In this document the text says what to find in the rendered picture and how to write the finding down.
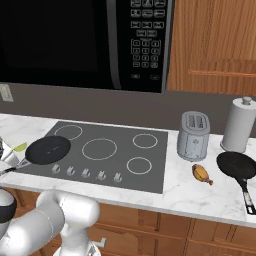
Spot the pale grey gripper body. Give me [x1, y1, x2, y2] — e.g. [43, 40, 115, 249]
[0, 146, 21, 168]

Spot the green lemon wedge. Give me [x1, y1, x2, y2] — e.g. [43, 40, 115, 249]
[12, 141, 29, 153]

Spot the brown chicken drumstick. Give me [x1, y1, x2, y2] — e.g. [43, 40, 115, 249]
[191, 163, 215, 187]

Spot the grey hob knob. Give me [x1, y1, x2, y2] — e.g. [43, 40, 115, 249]
[50, 164, 62, 175]
[65, 166, 77, 177]
[112, 171, 123, 184]
[95, 169, 107, 181]
[80, 167, 92, 179]

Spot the grey hob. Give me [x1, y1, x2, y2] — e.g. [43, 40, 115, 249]
[14, 120, 170, 195]

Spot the black microwave oven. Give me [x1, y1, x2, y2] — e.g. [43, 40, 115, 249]
[0, 0, 175, 95]

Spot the wooden drawer front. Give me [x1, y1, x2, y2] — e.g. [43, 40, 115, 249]
[186, 218, 256, 256]
[97, 202, 161, 234]

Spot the silver toaster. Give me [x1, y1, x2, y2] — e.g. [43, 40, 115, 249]
[176, 110, 212, 163]

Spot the white paper towel roll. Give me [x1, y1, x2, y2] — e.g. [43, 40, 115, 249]
[219, 96, 256, 155]

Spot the black pan with silver handle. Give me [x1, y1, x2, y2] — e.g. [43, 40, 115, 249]
[0, 135, 72, 177]

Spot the white wall socket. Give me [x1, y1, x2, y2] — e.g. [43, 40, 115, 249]
[0, 83, 15, 103]

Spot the grey drawer handle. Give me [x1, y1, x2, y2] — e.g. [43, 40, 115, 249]
[89, 236, 107, 249]

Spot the grey microwave door handle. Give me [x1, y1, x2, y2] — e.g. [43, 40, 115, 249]
[106, 0, 123, 91]

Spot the wooden cupboard door handle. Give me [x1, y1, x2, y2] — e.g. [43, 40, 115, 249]
[187, 68, 256, 79]

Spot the wooden wall cupboard door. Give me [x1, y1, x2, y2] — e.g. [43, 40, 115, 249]
[167, 0, 256, 97]

